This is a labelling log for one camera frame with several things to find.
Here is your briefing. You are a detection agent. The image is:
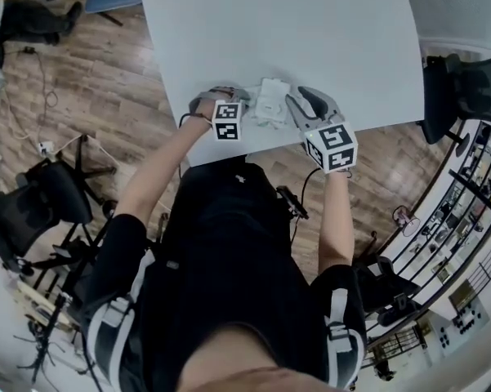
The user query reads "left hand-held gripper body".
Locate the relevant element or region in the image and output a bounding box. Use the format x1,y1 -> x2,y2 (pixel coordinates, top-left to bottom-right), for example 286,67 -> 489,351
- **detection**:
187,86 -> 246,141

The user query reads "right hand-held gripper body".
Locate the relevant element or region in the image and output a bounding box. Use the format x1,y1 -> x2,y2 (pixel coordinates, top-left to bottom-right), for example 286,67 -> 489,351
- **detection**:
304,112 -> 359,176

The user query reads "person's right forearm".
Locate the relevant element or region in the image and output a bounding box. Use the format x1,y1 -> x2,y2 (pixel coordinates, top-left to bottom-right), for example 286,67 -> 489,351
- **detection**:
317,171 -> 357,275

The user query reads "person's left forearm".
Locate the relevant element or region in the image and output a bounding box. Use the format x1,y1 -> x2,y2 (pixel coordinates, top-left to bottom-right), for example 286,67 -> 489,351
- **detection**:
114,118 -> 214,236

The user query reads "person's left hand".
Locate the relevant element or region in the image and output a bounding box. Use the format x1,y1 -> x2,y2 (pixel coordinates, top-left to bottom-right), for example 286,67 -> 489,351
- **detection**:
195,96 -> 216,126

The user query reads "black clip-on device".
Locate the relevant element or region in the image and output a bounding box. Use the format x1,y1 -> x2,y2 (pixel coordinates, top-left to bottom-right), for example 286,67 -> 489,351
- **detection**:
275,185 -> 310,220

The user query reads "black mesh office chair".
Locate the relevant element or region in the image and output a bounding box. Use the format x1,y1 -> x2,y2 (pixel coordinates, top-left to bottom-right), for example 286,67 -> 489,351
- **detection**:
416,53 -> 491,158

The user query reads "person's black shirt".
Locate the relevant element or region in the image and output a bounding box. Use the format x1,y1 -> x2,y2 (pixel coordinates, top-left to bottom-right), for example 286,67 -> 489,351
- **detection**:
81,155 -> 368,392

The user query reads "black metal railing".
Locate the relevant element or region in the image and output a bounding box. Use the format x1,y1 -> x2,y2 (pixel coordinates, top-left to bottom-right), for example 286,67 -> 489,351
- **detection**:
367,120 -> 491,342

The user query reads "black swivel chair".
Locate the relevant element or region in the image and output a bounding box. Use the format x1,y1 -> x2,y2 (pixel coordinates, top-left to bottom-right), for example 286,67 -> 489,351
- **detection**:
353,255 -> 422,328

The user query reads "black tripod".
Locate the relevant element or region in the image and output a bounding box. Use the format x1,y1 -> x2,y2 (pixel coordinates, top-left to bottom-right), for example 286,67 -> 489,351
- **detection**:
14,292 -> 87,385

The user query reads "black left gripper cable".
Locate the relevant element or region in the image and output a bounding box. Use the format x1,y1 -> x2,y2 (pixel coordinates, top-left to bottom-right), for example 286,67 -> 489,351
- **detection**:
177,112 -> 213,179

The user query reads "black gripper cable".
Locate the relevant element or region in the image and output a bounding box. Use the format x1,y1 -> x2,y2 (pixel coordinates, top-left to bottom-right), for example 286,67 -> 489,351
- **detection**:
289,167 -> 352,236
177,112 -> 213,179

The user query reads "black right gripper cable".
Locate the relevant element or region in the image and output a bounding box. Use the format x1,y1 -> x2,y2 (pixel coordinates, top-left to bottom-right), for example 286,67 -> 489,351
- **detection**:
289,167 -> 352,236

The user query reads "grey backpack shoulder strap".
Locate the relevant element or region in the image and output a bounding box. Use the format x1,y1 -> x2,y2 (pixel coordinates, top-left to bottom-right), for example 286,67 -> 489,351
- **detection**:
87,251 -> 156,385
324,290 -> 368,390

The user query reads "black floor cable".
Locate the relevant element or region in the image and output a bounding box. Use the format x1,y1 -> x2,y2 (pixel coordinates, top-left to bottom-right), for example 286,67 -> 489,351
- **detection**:
22,46 -> 60,116

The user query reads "white floor cable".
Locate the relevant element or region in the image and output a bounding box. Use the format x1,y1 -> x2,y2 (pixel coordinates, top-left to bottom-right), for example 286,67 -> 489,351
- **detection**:
0,91 -> 119,167

